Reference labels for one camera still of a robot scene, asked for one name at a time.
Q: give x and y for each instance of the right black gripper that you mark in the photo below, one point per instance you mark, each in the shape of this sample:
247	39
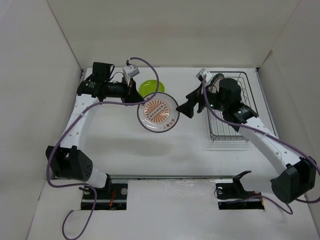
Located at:
196	96

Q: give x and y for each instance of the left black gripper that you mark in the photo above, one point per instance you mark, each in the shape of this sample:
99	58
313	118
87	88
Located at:
135	96

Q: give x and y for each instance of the lime green plate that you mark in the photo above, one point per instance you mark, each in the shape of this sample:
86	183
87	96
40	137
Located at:
148	88

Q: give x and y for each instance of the orange sunburst patterned plate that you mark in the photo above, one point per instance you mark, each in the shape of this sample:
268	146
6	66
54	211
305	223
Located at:
158	114

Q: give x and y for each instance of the green rimmed white plate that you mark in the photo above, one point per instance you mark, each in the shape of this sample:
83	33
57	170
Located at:
217	77

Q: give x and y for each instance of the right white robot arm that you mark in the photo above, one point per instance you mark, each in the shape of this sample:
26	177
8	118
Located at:
296	170

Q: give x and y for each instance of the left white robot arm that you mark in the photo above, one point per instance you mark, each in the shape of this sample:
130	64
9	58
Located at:
66	159

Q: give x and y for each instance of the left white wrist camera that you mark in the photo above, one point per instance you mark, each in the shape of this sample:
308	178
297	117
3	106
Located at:
130	71

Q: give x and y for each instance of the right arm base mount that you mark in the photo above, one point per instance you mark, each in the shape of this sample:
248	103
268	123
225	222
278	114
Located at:
232	196

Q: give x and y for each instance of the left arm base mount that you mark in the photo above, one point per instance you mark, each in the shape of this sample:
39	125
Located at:
116	200

